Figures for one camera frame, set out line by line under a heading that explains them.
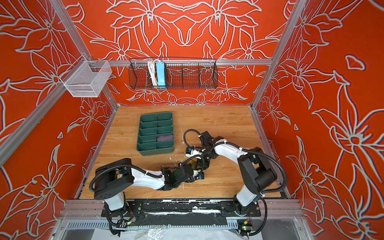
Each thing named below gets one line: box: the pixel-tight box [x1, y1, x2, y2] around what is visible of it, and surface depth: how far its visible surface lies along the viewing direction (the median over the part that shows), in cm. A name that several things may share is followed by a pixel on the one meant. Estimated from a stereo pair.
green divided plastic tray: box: [136, 112, 175, 156], surface depth 99 cm
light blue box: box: [156, 62, 166, 89], surface depth 92 cm
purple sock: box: [157, 134, 174, 142], surface depth 96 cm
